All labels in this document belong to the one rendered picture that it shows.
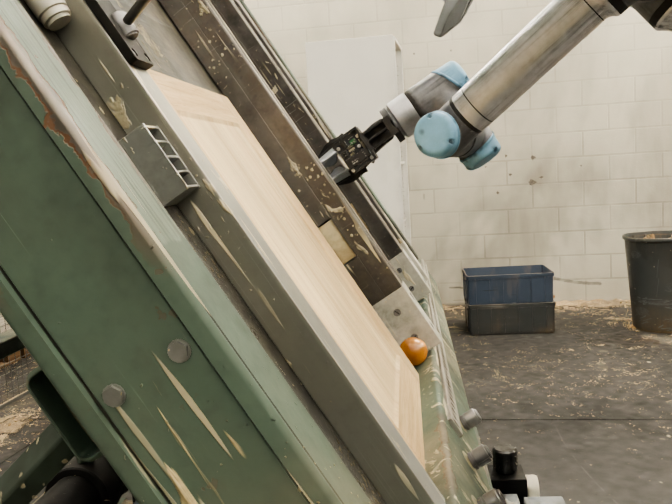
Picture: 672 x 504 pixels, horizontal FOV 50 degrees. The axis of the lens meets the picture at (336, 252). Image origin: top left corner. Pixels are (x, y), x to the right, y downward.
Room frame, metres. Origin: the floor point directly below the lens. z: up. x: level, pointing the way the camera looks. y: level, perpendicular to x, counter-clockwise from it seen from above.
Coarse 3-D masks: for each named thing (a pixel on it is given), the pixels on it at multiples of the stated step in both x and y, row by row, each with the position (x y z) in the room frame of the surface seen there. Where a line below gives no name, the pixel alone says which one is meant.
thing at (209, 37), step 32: (160, 0) 1.33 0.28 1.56; (192, 0) 1.32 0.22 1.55; (192, 32) 1.32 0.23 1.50; (224, 32) 1.32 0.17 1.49; (224, 64) 1.32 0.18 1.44; (256, 96) 1.31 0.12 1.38; (256, 128) 1.31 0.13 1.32; (288, 128) 1.31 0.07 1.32; (288, 160) 1.31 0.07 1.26; (320, 192) 1.30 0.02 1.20; (320, 224) 1.30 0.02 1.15; (352, 224) 1.30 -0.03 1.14; (384, 256) 1.33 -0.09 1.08; (384, 288) 1.29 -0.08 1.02; (384, 320) 1.29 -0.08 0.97; (416, 320) 1.29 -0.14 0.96
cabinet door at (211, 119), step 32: (192, 96) 0.98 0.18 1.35; (224, 96) 1.21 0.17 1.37; (192, 128) 0.88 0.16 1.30; (224, 128) 1.05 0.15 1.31; (224, 160) 0.92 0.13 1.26; (256, 160) 1.12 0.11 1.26; (256, 192) 0.97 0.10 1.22; (288, 192) 1.18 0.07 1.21; (256, 224) 0.85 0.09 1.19; (288, 224) 1.03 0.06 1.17; (288, 256) 0.90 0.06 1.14; (320, 256) 1.09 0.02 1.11; (320, 288) 0.95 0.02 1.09; (352, 288) 1.15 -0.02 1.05; (352, 320) 1.00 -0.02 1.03; (352, 352) 0.88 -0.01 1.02; (384, 352) 1.06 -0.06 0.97; (384, 384) 0.92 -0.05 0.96; (416, 384) 1.12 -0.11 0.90; (416, 416) 0.96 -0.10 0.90; (416, 448) 0.84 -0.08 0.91
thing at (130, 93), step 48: (96, 48) 0.70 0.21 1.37; (144, 96) 0.69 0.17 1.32; (192, 144) 0.72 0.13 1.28; (240, 240) 0.69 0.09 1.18; (240, 288) 0.69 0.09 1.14; (288, 288) 0.69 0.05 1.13; (288, 336) 0.68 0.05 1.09; (336, 384) 0.68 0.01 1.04; (384, 432) 0.67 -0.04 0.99; (384, 480) 0.67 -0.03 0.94
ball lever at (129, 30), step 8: (136, 0) 0.70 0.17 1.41; (144, 0) 0.69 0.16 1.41; (136, 8) 0.70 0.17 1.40; (144, 8) 0.70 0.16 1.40; (112, 16) 0.71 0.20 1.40; (120, 16) 0.71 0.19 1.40; (128, 16) 0.71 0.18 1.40; (136, 16) 0.71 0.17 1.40; (120, 24) 0.71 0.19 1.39; (128, 24) 0.71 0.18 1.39; (128, 32) 0.71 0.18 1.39; (136, 32) 0.72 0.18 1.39
